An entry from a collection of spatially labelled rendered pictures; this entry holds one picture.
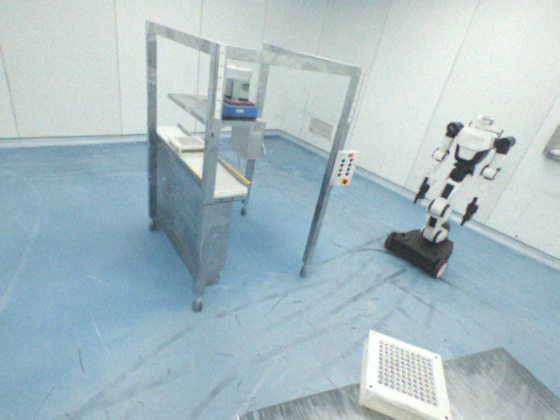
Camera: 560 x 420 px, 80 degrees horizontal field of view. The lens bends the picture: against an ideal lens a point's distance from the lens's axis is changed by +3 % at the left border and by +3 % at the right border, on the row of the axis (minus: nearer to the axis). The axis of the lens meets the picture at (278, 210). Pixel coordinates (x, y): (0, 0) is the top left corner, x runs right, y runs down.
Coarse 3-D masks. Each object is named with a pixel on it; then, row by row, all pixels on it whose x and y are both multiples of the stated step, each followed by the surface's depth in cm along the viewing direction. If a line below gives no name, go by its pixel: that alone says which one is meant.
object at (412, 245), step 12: (444, 228) 346; (396, 240) 339; (408, 240) 338; (420, 240) 348; (444, 240) 354; (408, 252) 331; (420, 252) 323; (432, 252) 321; (444, 252) 334; (420, 264) 324; (432, 264) 315
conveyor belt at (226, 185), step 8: (160, 128) 289; (168, 128) 293; (176, 128) 297; (168, 136) 274; (176, 136) 278; (192, 160) 237; (200, 160) 240; (200, 168) 227; (224, 168) 235; (216, 176) 220; (224, 176) 222; (232, 176) 225; (216, 184) 209; (224, 184) 211; (232, 184) 213; (240, 184) 216; (216, 192) 200; (224, 192) 203; (232, 192) 206; (240, 192) 210
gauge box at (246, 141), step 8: (232, 128) 206; (240, 128) 198; (248, 128) 190; (264, 128) 195; (232, 136) 207; (240, 136) 199; (248, 136) 192; (256, 136) 194; (232, 144) 209; (240, 144) 201; (248, 144) 194; (256, 144) 197; (240, 152) 202; (248, 152) 197; (256, 152) 200
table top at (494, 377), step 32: (480, 352) 129; (352, 384) 106; (448, 384) 113; (480, 384) 116; (512, 384) 118; (256, 416) 92; (288, 416) 94; (320, 416) 95; (352, 416) 97; (384, 416) 99; (480, 416) 105; (512, 416) 107; (544, 416) 109
